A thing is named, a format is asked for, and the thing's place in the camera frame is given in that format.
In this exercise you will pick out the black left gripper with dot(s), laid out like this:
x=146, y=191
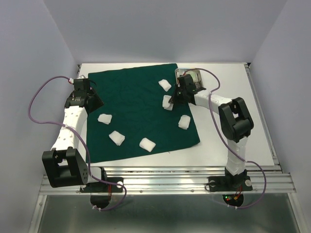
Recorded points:
x=98, y=102

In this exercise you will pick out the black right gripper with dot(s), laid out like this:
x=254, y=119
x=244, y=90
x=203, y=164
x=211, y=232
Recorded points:
x=173, y=99

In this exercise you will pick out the stainless steel tray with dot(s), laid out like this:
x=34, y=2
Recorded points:
x=190, y=79

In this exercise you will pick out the white gauze pad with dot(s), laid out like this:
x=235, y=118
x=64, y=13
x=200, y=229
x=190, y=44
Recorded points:
x=166, y=103
x=165, y=85
x=104, y=118
x=117, y=137
x=147, y=144
x=184, y=122

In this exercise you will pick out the clear bag of swabs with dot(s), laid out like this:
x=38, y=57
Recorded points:
x=194, y=74

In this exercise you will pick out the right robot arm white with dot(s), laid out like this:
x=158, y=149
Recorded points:
x=236, y=125

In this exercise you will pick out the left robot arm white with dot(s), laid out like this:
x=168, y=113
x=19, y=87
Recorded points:
x=66, y=164

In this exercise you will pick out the green surgical drape cloth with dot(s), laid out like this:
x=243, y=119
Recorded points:
x=134, y=97

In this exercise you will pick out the white gauze pad top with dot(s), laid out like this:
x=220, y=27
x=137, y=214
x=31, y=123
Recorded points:
x=165, y=85

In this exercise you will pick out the white gauze pad bottom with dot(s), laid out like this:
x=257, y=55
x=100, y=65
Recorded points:
x=147, y=144

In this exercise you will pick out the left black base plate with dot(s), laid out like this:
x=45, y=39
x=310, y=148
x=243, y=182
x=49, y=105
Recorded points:
x=99, y=187

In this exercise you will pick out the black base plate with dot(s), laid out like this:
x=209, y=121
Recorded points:
x=228, y=184
x=99, y=187

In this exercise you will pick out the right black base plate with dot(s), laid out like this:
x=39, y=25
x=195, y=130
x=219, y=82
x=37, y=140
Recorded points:
x=228, y=184

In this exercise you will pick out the aluminium frame rail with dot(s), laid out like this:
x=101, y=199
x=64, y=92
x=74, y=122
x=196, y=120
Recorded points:
x=192, y=180

